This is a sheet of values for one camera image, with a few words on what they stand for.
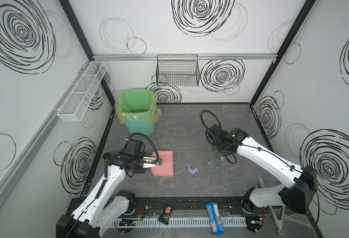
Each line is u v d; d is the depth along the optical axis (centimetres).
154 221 71
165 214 71
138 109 105
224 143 54
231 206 74
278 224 68
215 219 69
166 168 82
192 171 84
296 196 39
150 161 67
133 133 62
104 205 46
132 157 60
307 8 72
